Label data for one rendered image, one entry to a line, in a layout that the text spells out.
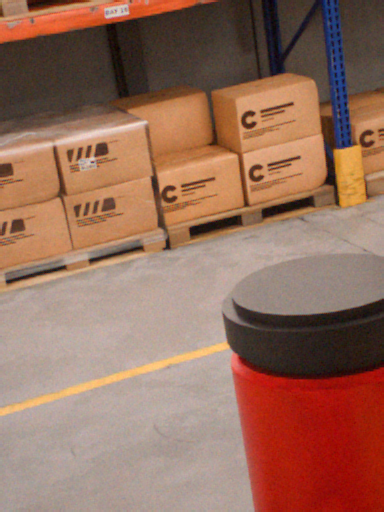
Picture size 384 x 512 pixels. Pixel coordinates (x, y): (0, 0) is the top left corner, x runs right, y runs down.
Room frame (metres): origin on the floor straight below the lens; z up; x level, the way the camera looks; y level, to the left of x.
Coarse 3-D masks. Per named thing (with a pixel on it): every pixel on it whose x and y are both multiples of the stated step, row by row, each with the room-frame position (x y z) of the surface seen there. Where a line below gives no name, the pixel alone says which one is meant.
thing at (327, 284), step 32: (320, 256) 0.33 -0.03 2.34; (352, 256) 0.32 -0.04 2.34; (256, 288) 0.31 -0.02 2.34; (288, 288) 0.30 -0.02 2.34; (320, 288) 0.30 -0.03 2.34; (352, 288) 0.30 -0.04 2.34; (224, 320) 0.30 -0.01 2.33; (256, 320) 0.29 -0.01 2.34; (288, 320) 0.29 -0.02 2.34; (320, 320) 0.28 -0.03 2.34; (352, 320) 0.28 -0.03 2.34; (256, 352) 0.29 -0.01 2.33; (288, 352) 0.28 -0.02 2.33; (320, 352) 0.28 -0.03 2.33; (352, 352) 0.28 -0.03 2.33
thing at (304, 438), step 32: (256, 384) 0.29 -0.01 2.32; (288, 384) 0.29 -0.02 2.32; (320, 384) 0.28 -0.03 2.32; (352, 384) 0.28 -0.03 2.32; (256, 416) 0.29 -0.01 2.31; (288, 416) 0.28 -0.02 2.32; (320, 416) 0.28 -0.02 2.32; (352, 416) 0.28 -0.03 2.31; (256, 448) 0.29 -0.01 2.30; (288, 448) 0.29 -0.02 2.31; (320, 448) 0.28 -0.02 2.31; (352, 448) 0.28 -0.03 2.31; (256, 480) 0.30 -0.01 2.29; (288, 480) 0.29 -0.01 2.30; (320, 480) 0.28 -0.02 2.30; (352, 480) 0.28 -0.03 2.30
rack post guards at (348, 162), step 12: (336, 156) 8.40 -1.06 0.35; (348, 156) 8.38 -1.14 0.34; (360, 156) 8.42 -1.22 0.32; (336, 168) 8.42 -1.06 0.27; (348, 168) 8.38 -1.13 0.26; (360, 168) 8.41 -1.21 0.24; (348, 180) 8.38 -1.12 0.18; (360, 180) 8.40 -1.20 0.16; (348, 192) 8.38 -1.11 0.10; (360, 192) 8.40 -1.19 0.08; (348, 204) 8.37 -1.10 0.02
